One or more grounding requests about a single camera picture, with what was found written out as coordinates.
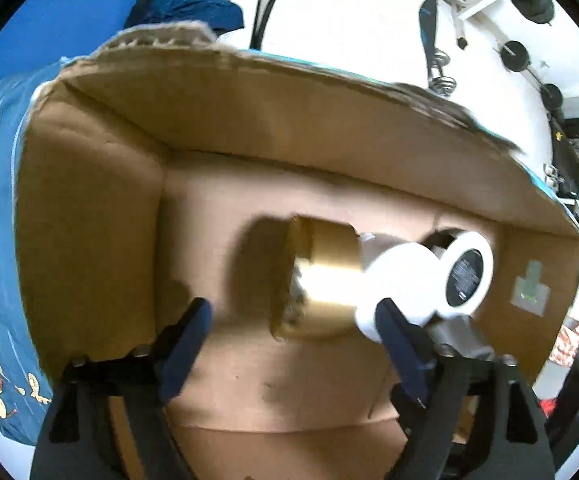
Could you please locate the red patterned cloth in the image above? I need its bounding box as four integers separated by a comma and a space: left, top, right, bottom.
547, 322, 579, 368

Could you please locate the dark blue cloth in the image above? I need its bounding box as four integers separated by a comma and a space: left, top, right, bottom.
122, 0, 245, 41

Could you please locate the white jar with black label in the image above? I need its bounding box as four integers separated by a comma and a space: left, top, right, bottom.
428, 230, 494, 319

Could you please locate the small chrome dumbbell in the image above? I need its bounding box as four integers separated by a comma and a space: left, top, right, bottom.
422, 47, 457, 96

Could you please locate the black cable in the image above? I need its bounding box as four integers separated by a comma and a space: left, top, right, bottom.
250, 0, 290, 51

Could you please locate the black box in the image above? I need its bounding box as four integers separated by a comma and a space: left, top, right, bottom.
544, 335, 579, 476

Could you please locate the brown cardboard box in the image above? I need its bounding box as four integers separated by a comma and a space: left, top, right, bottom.
14, 21, 579, 480

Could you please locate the white round jar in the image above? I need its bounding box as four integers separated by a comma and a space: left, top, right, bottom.
354, 233, 445, 343

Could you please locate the gold cylindrical container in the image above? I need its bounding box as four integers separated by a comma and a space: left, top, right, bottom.
268, 215, 370, 343

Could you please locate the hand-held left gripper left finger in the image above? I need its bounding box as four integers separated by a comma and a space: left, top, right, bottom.
48, 297, 214, 445

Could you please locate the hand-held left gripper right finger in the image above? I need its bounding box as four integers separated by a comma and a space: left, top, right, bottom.
374, 298, 537, 480

